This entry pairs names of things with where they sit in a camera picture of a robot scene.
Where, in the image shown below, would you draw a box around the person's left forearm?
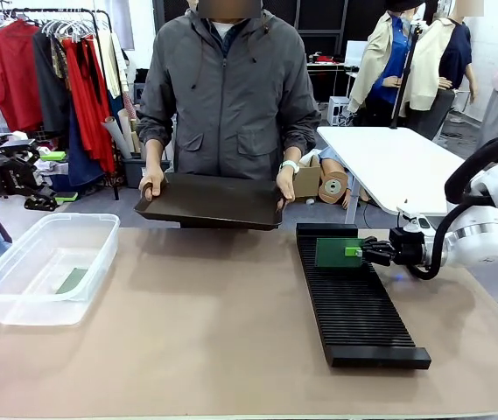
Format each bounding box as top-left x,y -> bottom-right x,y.
281,145 -> 305,165

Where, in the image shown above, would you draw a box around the clear plastic storage box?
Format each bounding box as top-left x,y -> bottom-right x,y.
0,212 -> 121,326

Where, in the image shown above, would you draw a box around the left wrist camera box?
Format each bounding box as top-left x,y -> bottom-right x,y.
0,138 -> 36,153

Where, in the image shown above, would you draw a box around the brown cardboard box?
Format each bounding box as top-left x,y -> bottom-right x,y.
293,154 -> 322,201

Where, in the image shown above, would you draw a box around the person's grey jacket torso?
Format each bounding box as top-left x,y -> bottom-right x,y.
136,8 -> 322,181

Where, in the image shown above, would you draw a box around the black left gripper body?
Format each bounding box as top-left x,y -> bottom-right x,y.
0,150 -> 42,197

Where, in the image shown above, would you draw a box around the black tripod pole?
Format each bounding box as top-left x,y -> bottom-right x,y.
389,20 -> 424,131

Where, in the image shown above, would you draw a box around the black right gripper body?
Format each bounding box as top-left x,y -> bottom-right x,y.
388,227 -> 428,268

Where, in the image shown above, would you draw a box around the person's left hand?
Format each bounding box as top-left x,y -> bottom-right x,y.
276,168 -> 298,203

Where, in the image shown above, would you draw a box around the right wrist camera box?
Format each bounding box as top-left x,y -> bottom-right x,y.
396,204 -> 432,232

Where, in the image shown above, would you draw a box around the clothes rack with garments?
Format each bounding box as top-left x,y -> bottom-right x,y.
0,7 -> 138,202

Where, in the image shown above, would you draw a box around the white cube frame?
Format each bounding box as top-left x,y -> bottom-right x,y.
326,95 -> 354,129

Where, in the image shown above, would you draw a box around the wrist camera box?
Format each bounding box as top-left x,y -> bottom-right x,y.
396,204 -> 432,232
0,138 -> 36,153

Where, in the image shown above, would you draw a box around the mannequin in navy top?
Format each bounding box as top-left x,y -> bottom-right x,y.
409,0 -> 480,141

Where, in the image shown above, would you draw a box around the paper rolls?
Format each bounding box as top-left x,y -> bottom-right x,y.
101,108 -> 145,161

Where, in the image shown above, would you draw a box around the person's right hand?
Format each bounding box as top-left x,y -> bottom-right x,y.
137,171 -> 167,201

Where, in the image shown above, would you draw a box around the person's right forearm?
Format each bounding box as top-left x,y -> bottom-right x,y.
143,138 -> 166,175

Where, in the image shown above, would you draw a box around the green PCB board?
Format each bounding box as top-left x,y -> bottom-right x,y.
315,236 -> 364,270
54,267 -> 89,295

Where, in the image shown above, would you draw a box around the dark plastic bin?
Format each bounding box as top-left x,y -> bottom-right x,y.
122,156 -> 172,190

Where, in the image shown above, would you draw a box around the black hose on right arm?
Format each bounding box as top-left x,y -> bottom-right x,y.
404,134 -> 498,282

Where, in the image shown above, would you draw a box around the mannequin in beige coat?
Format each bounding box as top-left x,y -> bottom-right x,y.
347,0 -> 421,119

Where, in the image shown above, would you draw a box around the black serving tray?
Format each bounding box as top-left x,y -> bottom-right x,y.
133,171 -> 285,232

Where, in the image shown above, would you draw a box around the black slotted PCB rack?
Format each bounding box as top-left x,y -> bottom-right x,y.
295,222 -> 432,371

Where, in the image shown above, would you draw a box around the white folding table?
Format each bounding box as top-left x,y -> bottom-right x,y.
316,125 -> 467,225

